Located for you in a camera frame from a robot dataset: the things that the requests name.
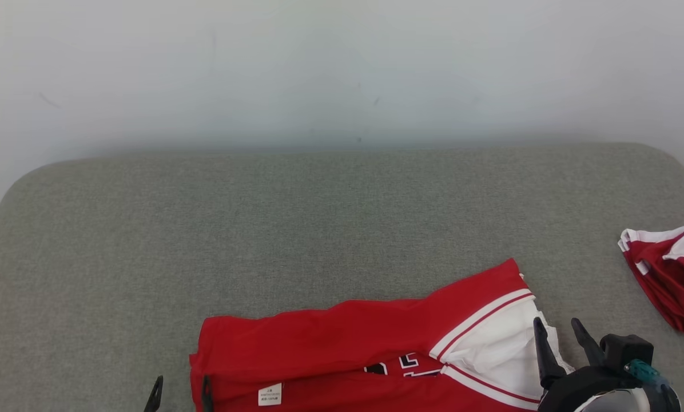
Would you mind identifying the red jersey black lettering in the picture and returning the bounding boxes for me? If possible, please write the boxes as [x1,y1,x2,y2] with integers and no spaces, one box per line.
[189,257,574,412]

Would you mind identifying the red shorts white trim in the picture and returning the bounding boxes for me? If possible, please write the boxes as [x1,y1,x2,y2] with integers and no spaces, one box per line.
[618,223,684,335]

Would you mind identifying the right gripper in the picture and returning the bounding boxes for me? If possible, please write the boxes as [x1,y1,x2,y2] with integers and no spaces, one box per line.
[534,318,634,412]

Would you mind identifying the right teal plug camera cable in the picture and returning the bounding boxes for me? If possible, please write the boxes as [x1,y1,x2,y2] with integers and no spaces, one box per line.
[625,359,663,387]

